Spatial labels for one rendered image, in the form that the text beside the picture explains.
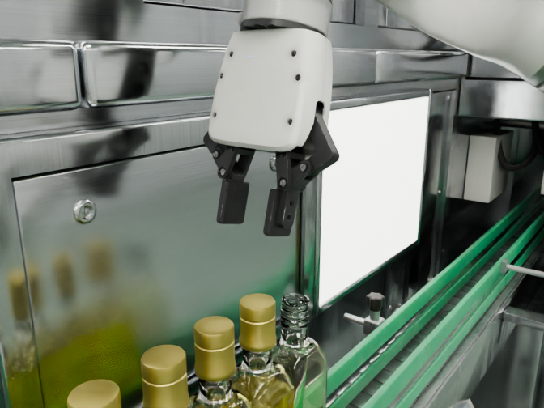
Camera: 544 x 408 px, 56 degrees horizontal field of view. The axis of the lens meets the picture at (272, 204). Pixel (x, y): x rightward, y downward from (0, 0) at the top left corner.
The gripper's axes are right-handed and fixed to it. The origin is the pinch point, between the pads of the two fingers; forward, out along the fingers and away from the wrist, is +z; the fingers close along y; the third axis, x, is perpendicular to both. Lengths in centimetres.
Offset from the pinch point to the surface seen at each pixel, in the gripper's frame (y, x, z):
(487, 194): -10, 111, -6
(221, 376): 1.6, -3.0, 14.1
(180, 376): 2.1, -8.3, 12.6
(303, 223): -12.6, 27.1, 3.5
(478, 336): 5, 66, 21
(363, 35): -16, 40, -28
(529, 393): 9, 112, 43
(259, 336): 1.2, 1.9, 11.6
